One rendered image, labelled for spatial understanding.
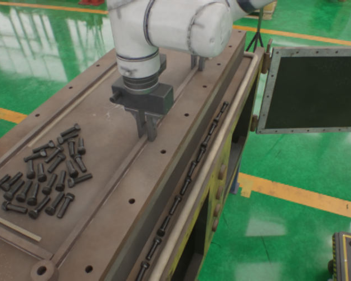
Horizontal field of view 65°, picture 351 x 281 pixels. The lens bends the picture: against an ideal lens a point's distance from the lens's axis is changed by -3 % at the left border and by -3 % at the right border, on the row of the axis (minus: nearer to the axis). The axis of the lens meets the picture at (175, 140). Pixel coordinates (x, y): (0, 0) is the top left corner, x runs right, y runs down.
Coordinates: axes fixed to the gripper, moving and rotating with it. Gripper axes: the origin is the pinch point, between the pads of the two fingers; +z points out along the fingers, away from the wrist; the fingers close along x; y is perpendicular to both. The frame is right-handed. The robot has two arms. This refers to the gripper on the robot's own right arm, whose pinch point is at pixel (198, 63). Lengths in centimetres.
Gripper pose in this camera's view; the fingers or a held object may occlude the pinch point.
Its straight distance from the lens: 99.3
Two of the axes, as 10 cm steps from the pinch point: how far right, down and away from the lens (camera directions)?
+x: -9.2, -2.5, 3.1
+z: 0.3, 7.3, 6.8
